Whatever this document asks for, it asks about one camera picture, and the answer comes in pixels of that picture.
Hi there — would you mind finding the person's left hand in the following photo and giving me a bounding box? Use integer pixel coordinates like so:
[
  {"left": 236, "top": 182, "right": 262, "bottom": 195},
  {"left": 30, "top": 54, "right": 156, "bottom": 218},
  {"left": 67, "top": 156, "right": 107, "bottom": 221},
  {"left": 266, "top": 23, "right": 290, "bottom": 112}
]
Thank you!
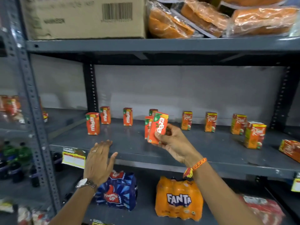
[{"left": 83, "top": 140, "right": 118, "bottom": 186}]

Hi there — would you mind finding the person's right hand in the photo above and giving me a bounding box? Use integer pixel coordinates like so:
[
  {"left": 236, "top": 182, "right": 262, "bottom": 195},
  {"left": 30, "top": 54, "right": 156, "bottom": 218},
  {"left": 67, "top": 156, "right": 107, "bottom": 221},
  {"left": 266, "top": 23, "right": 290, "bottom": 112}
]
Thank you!
[{"left": 154, "top": 124, "right": 203, "bottom": 168}]

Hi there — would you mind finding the person's left forearm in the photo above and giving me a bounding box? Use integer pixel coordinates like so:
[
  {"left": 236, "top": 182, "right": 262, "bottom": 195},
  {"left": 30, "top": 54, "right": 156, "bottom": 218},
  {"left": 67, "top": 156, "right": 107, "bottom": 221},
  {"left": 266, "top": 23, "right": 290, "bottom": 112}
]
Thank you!
[{"left": 49, "top": 183, "right": 98, "bottom": 225}]

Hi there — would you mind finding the person's right forearm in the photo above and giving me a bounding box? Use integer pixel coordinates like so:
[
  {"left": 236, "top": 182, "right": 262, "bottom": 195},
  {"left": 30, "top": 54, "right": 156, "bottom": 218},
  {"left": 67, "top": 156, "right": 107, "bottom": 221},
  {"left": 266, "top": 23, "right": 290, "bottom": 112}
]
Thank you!
[{"left": 187, "top": 161, "right": 263, "bottom": 225}]

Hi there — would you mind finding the orange fruit juice carton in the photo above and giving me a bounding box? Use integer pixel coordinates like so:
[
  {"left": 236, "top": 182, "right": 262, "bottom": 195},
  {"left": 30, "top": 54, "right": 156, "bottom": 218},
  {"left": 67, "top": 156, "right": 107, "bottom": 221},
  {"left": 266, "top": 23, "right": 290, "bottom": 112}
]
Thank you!
[
  {"left": 279, "top": 139, "right": 300, "bottom": 163},
  {"left": 231, "top": 114, "right": 247, "bottom": 135},
  {"left": 204, "top": 112, "right": 218, "bottom": 133},
  {"left": 181, "top": 111, "right": 193, "bottom": 131},
  {"left": 244, "top": 121, "right": 267, "bottom": 149}
]

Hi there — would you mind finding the blue cola can pack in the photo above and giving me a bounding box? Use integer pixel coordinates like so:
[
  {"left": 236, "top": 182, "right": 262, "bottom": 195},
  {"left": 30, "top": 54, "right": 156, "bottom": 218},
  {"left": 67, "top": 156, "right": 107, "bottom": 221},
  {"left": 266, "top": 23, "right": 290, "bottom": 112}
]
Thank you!
[{"left": 95, "top": 170, "right": 138, "bottom": 211}]

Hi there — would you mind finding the silver wristwatch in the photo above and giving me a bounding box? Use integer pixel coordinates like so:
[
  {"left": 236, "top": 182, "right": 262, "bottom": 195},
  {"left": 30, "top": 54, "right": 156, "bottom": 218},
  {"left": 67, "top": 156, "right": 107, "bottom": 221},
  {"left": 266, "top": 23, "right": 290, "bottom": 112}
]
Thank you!
[{"left": 75, "top": 178, "right": 97, "bottom": 191}]

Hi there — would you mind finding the dark cola bottle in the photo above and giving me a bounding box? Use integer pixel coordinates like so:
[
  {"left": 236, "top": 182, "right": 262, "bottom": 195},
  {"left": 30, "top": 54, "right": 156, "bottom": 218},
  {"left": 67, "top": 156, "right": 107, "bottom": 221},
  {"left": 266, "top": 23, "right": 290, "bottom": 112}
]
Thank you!
[{"left": 52, "top": 152, "right": 63, "bottom": 172}]

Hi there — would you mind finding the orange soda can pack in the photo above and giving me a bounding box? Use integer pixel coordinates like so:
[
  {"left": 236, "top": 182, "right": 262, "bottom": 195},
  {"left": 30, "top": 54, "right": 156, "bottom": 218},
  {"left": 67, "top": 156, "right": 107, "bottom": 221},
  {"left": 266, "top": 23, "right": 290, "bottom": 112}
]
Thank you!
[{"left": 155, "top": 176, "right": 204, "bottom": 222}]

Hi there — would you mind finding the grey metal shelving rack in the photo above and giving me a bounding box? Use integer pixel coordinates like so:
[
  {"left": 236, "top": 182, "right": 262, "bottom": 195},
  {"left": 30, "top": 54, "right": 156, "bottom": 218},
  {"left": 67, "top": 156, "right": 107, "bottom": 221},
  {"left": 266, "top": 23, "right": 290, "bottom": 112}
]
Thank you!
[{"left": 0, "top": 0, "right": 300, "bottom": 225}]

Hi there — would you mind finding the group of green soda bottles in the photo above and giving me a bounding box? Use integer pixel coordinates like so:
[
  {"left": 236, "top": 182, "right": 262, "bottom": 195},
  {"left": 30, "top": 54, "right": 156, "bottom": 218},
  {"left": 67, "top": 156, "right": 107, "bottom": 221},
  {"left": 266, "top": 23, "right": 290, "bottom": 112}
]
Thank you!
[{"left": 2, "top": 141, "right": 32, "bottom": 163}]

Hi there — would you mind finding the group of dark cola bottles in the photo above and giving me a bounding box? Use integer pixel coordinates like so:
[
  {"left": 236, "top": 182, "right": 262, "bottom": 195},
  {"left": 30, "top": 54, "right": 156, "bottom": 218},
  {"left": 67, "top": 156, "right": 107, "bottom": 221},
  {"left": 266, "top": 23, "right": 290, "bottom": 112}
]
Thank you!
[{"left": 0, "top": 159, "right": 41, "bottom": 188}]

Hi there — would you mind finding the pile of white snack packets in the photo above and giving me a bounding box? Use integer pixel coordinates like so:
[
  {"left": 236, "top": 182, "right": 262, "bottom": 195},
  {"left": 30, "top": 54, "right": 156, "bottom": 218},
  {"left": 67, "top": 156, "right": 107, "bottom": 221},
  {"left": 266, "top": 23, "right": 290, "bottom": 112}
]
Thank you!
[{"left": 0, "top": 199, "right": 50, "bottom": 225}]

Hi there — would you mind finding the plastic-wrapped orange drink pack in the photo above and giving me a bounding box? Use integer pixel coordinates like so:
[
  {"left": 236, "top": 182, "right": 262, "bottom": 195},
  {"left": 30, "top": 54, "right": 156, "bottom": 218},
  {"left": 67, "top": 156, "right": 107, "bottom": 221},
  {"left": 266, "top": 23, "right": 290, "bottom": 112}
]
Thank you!
[
  {"left": 171, "top": 0, "right": 230, "bottom": 38},
  {"left": 225, "top": 6, "right": 300, "bottom": 38},
  {"left": 145, "top": 0, "right": 203, "bottom": 39},
  {"left": 220, "top": 0, "right": 288, "bottom": 7}
]

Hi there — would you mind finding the group of red juice cartons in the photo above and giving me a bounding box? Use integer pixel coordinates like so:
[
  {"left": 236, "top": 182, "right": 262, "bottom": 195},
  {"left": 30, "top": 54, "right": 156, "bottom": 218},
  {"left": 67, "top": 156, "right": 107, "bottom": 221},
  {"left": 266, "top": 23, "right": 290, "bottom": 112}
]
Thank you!
[{"left": 0, "top": 95, "right": 49, "bottom": 123}]

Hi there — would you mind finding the red soda can pack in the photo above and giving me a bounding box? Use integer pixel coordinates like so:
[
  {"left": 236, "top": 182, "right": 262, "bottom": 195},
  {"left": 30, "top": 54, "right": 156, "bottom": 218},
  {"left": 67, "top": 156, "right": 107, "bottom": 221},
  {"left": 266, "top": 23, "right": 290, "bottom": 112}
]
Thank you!
[{"left": 239, "top": 194, "right": 286, "bottom": 225}]

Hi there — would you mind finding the brown cardboard box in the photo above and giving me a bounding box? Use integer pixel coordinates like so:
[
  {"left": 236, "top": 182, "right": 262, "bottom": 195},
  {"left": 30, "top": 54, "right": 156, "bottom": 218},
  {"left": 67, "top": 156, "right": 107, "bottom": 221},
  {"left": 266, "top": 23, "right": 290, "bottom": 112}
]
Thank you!
[{"left": 19, "top": 0, "right": 147, "bottom": 40}]

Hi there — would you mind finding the orange thread bracelet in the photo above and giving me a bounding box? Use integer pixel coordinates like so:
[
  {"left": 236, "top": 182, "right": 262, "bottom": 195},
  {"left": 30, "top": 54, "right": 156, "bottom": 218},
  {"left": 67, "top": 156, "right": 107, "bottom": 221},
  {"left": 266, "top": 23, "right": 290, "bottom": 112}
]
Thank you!
[{"left": 183, "top": 157, "right": 208, "bottom": 179}]

